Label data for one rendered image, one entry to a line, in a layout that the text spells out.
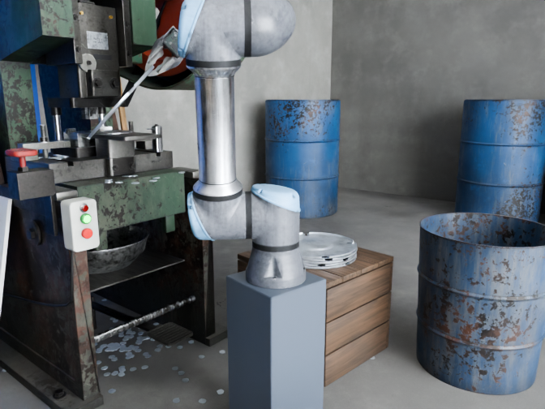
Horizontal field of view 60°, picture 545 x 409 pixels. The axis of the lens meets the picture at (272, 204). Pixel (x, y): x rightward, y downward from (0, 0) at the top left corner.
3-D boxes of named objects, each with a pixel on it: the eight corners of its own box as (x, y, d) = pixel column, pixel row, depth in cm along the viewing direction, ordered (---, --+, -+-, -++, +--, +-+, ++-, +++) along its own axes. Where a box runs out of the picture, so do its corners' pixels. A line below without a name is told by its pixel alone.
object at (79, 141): (119, 144, 164) (118, 130, 163) (79, 147, 153) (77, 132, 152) (105, 142, 170) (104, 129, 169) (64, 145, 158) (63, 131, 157)
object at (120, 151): (165, 175, 150) (163, 132, 147) (127, 181, 140) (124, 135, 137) (120, 168, 166) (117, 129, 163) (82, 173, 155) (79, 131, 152)
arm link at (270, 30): (308, 6, 91) (284, -41, 131) (251, 6, 90) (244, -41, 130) (304, 65, 98) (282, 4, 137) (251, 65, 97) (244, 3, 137)
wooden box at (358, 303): (388, 346, 174) (393, 256, 166) (320, 389, 148) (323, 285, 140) (307, 312, 202) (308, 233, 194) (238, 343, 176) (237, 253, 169)
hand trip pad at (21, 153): (42, 178, 124) (39, 148, 122) (18, 181, 119) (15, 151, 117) (29, 175, 128) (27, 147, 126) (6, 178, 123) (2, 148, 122)
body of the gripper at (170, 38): (157, 40, 133) (187, 8, 133) (157, 43, 142) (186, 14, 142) (178, 60, 136) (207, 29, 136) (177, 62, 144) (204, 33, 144)
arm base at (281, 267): (318, 278, 118) (319, 240, 116) (272, 294, 109) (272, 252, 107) (278, 263, 130) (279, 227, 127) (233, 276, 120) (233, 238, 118)
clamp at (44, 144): (73, 156, 154) (70, 124, 152) (19, 161, 141) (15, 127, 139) (64, 155, 158) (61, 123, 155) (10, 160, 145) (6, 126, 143)
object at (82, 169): (173, 167, 171) (173, 151, 170) (50, 184, 137) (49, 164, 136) (125, 161, 190) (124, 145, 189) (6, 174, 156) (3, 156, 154)
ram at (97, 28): (130, 97, 156) (123, 1, 150) (87, 97, 145) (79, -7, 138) (100, 97, 167) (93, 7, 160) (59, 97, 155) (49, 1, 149)
